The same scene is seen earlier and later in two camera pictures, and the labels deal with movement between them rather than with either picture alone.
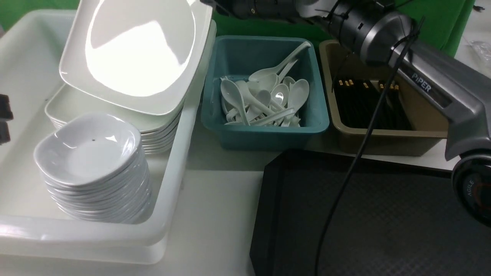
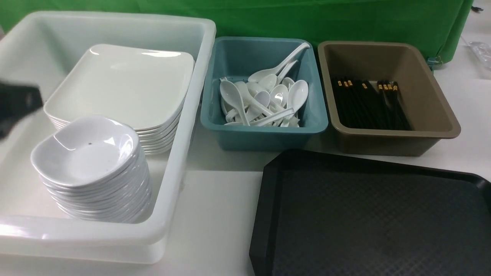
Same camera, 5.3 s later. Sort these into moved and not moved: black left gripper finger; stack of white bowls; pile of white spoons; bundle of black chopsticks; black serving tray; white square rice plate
Moved: black left gripper finger; white square rice plate
Not moved: stack of white bowls; bundle of black chopsticks; pile of white spoons; black serving tray
